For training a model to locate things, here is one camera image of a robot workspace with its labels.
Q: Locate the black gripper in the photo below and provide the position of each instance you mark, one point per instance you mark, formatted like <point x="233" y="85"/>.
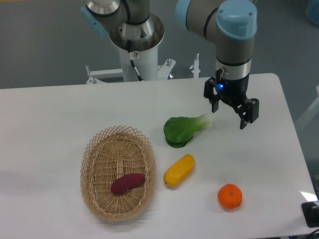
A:
<point x="232" y="93"/>

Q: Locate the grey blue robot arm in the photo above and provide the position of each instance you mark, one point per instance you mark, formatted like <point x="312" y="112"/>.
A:
<point x="230" y="24"/>

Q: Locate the oval wicker basket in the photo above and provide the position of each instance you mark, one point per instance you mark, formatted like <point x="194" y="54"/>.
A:
<point x="111" y="154"/>

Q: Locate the purple sweet potato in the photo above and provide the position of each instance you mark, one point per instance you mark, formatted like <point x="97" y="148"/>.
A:
<point x="127" y="182"/>

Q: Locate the green bok choy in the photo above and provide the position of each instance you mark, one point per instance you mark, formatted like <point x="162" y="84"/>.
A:
<point x="179" y="131"/>

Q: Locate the yellow mango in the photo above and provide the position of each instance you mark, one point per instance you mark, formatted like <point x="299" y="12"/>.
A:
<point x="179" y="171"/>

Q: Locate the orange tangerine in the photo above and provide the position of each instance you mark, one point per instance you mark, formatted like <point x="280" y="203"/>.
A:
<point x="230" y="196"/>

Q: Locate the blue object top right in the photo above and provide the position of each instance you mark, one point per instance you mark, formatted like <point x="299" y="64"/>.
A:
<point x="313" y="12"/>

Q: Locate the black device at table edge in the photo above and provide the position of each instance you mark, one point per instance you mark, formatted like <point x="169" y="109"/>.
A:
<point x="311" y="213"/>

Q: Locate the white metal base frame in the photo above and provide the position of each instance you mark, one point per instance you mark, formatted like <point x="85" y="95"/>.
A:
<point x="135" y="67"/>

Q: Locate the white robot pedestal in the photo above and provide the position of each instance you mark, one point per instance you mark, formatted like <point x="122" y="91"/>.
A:
<point x="146" y="63"/>

